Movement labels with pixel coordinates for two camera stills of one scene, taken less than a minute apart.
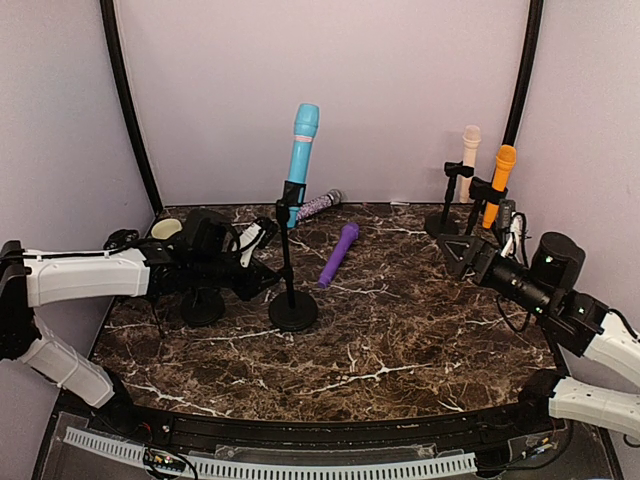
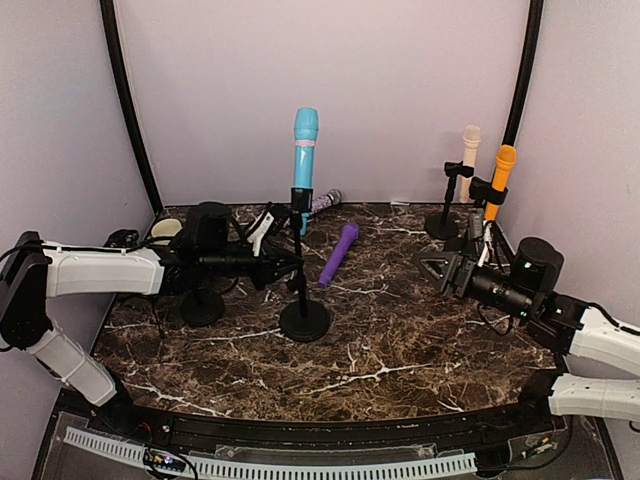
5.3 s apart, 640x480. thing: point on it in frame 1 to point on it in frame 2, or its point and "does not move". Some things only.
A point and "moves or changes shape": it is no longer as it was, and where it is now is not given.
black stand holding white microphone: [443, 224] does not move
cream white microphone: [471, 139] does not move
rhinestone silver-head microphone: [308, 208] does not move
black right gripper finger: [460, 251] to [451, 256]
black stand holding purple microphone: [203, 306] does not move
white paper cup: [165, 228] does not move
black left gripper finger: [260, 278] to [283, 264]
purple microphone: [349, 235] does not move
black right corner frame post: [528, 70] does not move
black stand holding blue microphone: [297, 310] to [307, 320]
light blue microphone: [305, 126] moves or changes shape
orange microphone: [506, 157] does not move
